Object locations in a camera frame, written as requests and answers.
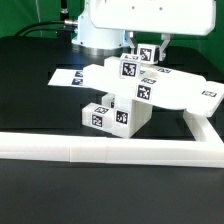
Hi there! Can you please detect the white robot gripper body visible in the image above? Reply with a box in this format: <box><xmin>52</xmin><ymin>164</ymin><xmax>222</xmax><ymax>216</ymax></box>
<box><xmin>89</xmin><ymin>0</ymin><xmax>216</xmax><ymax>36</ymax></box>

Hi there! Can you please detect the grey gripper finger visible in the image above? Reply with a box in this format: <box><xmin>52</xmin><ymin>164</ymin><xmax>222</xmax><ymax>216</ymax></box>
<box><xmin>126</xmin><ymin>31</ymin><xmax>137</xmax><ymax>54</ymax></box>
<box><xmin>159</xmin><ymin>33</ymin><xmax>172</xmax><ymax>61</ymax></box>

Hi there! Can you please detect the white tagged cube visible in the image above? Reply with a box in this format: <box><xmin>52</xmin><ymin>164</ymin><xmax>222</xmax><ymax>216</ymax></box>
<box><xmin>119</xmin><ymin>53</ymin><xmax>141</xmax><ymax>78</ymax></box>
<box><xmin>137</xmin><ymin>44</ymin><xmax>159</xmax><ymax>64</ymax></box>

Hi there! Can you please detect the white chair back frame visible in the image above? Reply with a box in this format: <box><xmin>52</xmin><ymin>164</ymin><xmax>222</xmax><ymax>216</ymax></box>
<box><xmin>83</xmin><ymin>57</ymin><xmax>224</xmax><ymax>117</ymax></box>

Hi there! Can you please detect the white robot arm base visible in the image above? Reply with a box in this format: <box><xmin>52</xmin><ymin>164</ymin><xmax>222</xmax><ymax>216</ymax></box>
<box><xmin>72</xmin><ymin>0</ymin><xmax>129</xmax><ymax>56</ymax></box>

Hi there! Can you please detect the white marker sheet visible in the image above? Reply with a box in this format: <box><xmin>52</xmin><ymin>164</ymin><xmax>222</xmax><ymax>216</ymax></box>
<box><xmin>48</xmin><ymin>69</ymin><xmax>84</xmax><ymax>88</ymax></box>

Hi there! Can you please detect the black cable bundle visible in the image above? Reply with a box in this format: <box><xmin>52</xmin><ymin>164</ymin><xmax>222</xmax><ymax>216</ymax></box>
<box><xmin>13</xmin><ymin>19</ymin><xmax>79</xmax><ymax>38</ymax></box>

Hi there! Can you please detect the black antenna post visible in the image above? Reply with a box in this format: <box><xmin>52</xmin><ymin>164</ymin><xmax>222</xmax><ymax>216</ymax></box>
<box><xmin>57</xmin><ymin>0</ymin><xmax>71</xmax><ymax>42</ymax></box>

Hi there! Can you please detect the white U-shaped fixture frame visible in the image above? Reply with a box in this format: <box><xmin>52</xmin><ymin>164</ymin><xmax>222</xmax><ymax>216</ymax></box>
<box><xmin>0</xmin><ymin>112</ymin><xmax>224</xmax><ymax>168</ymax></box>

